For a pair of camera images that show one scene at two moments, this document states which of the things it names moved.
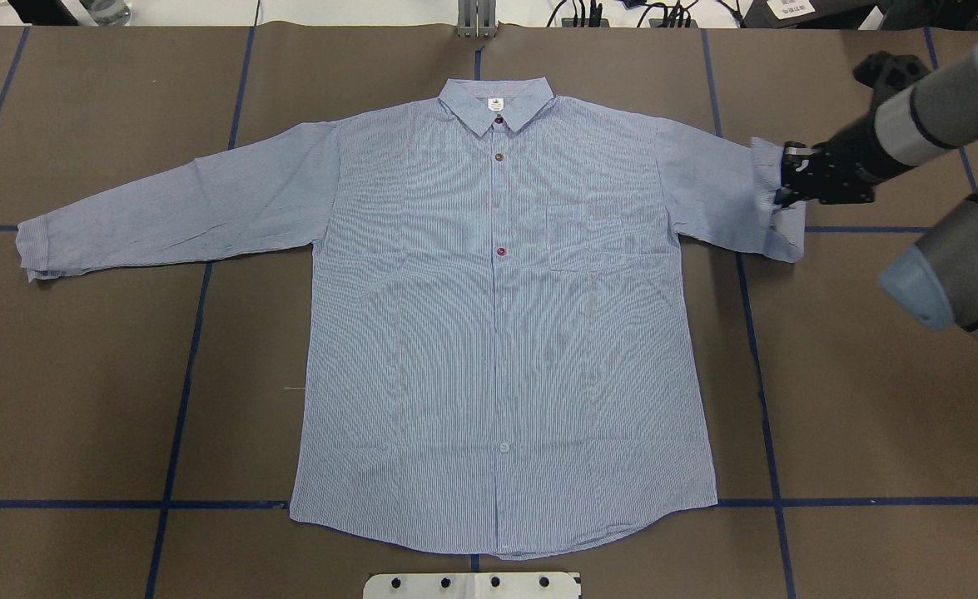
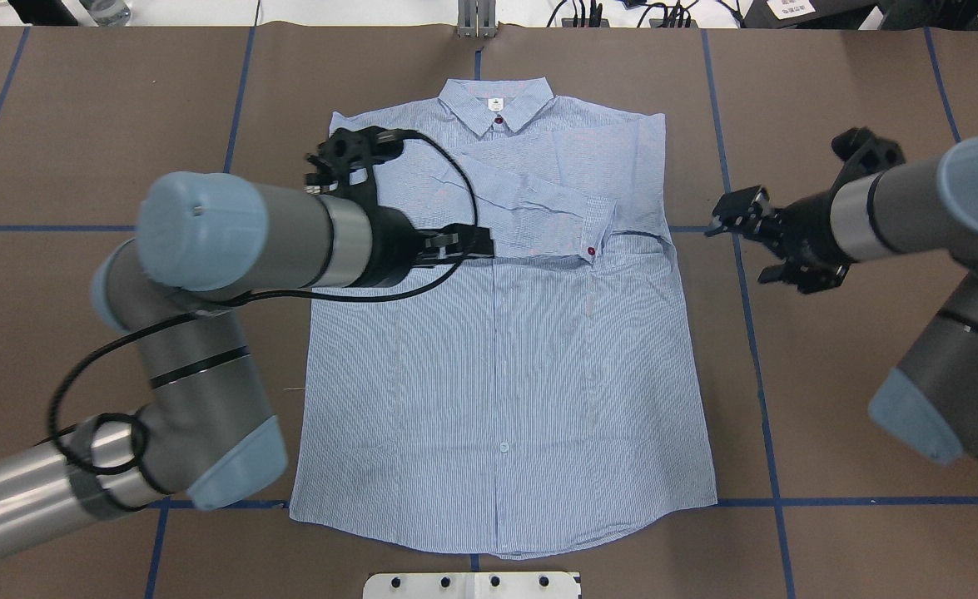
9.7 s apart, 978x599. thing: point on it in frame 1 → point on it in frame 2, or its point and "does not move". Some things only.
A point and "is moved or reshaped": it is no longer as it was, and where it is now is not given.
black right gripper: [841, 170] → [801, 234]
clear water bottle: [107, 12] does not move
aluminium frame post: [477, 18] does not move
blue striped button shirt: [505, 355] is moved or reshaped
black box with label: [816, 14] does not move
